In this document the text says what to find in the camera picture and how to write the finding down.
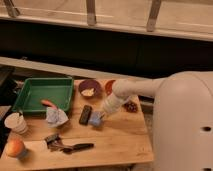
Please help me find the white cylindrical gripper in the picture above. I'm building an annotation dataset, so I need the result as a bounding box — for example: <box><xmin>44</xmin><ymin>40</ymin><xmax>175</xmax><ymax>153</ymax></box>
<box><xmin>98</xmin><ymin>93</ymin><xmax>130</xmax><ymax>119</ymax></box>

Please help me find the blue sponge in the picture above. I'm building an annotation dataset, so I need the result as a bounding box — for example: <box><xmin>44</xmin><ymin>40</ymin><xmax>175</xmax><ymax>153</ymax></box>
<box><xmin>88</xmin><ymin>111</ymin><xmax>102</xmax><ymax>127</ymax></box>

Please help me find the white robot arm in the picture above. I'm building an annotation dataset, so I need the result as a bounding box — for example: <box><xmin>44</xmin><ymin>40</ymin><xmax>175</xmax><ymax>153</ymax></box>
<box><xmin>100</xmin><ymin>78</ymin><xmax>165</xmax><ymax>119</ymax></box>

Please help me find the black remote control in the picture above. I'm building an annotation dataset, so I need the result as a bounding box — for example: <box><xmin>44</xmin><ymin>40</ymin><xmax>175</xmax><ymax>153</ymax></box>
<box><xmin>79</xmin><ymin>105</ymin><xmax>92</xmax><ymax>125</ymax></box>

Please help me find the white food in bowl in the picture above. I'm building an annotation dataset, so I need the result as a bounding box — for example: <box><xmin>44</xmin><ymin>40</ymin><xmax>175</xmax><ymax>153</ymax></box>
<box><xmin>81</xmin><ymin>88</ymin><xmax>95</xmax><ymax>97</ymax></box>

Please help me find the dark brown pine cone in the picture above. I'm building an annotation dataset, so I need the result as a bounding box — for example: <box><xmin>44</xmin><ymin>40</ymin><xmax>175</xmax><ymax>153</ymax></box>
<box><xmin>124</xmin><ymin>101</ymin><xmax>138</xmax><ymax>113</ymax></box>

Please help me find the orange bowl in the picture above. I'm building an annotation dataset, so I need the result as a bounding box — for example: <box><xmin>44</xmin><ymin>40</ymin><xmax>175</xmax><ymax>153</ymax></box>
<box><xmin>105</xmin><ymin>80</ymin><xmax>115</xmax><ymax>96</ymax></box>

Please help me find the purple bowl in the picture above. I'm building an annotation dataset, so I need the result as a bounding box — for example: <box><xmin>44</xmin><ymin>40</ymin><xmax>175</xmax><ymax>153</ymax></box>
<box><xmin>78</xmin><ymin>79</ymin><xmax>102</xmax><ymax>98</ymax></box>

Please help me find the crumpled white cloth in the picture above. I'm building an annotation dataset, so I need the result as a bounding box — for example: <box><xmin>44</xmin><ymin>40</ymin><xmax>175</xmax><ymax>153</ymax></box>
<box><xmin>46</xmin><ymin>107</ymin><xmax>68</xmax><ymax>127</ymax></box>

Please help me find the dark binder clip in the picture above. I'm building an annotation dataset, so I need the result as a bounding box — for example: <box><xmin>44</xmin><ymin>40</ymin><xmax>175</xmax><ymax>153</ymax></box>
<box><xmin>45</xmin><ymin>133</ymin><xmax>62</xmax><ymax>150</ymax></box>

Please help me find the orange carrot toy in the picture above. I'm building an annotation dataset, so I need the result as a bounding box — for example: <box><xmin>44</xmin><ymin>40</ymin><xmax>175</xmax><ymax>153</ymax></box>
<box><xmin>41</xmin><ymin>99</ymin><xmax>57</xmax><ymax>109</ymax></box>

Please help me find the green plastic tray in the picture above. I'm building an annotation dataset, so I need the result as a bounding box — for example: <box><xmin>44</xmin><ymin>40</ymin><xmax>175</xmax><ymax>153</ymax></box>
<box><xmin>12</xmin><ymin>77</ymin><xmax>74</xmax><ymax>116</ymax></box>

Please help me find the white paper cup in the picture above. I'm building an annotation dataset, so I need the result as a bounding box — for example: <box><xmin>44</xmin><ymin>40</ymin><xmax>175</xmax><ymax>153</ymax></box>
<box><xmin>4</xmin><ymin>113</ymin><xmax>28</xmax><ymax>134</ymax></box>

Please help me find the orange apple fruit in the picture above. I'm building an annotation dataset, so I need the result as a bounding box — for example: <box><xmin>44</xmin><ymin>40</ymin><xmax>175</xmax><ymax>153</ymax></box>
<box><xmin>5</xmin><ymin>139</ymin><xmax>26</xmax><ymax>158</ymax></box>

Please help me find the black handled knife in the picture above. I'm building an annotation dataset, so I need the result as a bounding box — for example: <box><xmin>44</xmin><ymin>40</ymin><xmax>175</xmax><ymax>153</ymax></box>
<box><xmin>62</xmin><ymin>143</ymin><xmax>94</xmax><ymax>154</ymax></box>

